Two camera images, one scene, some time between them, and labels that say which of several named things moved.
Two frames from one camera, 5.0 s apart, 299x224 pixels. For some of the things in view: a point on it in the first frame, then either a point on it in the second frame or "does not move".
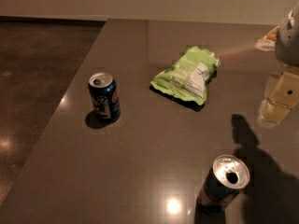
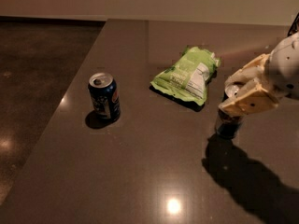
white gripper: [288, 42] → [285, 66]
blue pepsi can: [106, 96] does not move
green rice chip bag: [188, 77] does not move
